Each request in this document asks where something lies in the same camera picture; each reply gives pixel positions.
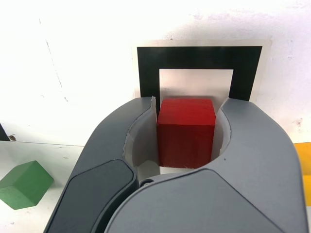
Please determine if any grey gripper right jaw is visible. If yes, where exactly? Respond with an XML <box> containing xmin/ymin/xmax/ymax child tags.
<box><xmin>104</xmin><ymin>97</ymin><xmax>307</xmax><ymax>233</ymax></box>

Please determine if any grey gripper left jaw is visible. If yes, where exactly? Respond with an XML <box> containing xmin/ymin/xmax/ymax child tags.
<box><xmin>45</xmin><ymin>96</ymin><xmax>161</xmax><ymax>233</ymax></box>

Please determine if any yellow cube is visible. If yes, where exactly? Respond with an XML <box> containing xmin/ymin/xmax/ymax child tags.
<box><xmin>293</xmin><ymin>142</ymin><xmax>311</xmax><ymax>177</ymax></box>

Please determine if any red cube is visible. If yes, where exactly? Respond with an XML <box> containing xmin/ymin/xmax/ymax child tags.
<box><xmin>156</xmin><ymin>98</ymin><xmax>217</xmax><ymax>168</ymax></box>

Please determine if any green cube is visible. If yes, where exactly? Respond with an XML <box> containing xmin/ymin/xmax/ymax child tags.
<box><xmin>0</xmin><ymin>160</ymin><xmax>54</xmax><ymax>210</ymax></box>

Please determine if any black tape square outline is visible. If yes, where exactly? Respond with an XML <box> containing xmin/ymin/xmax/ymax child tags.
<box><xmin>137</xmin><ymin>46</ymin><xmax>263</xmax><ymax>102</ymax></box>

